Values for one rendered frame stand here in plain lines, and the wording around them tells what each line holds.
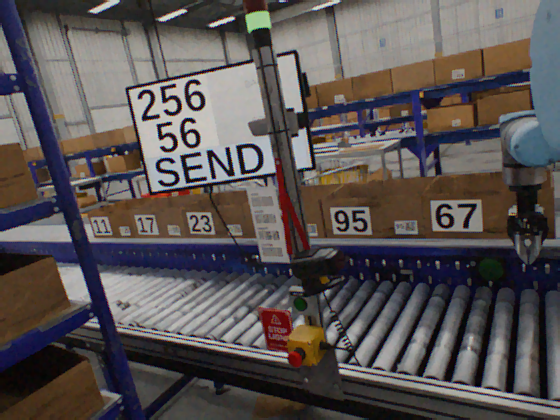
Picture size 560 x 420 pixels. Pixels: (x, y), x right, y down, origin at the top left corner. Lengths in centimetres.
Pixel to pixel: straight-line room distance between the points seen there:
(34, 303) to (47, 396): 16
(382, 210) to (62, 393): 112
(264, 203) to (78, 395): 54
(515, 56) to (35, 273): 563
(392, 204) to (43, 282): 112
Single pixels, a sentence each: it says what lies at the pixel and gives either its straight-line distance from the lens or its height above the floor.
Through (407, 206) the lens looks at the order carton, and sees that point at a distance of 151.
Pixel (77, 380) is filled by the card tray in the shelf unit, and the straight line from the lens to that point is 88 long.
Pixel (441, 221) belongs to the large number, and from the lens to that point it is 150.
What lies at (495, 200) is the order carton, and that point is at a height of 102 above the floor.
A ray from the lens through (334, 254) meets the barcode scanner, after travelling 92.
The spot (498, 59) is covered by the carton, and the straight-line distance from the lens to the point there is 594.
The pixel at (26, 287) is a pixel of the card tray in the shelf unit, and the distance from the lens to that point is 82.
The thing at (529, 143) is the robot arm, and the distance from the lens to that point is 93.
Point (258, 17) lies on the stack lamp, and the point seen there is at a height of 161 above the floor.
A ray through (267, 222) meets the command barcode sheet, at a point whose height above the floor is 115.
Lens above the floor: 141
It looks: 14 degrees down
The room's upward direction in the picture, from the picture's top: 11 degrees counter-clockwise
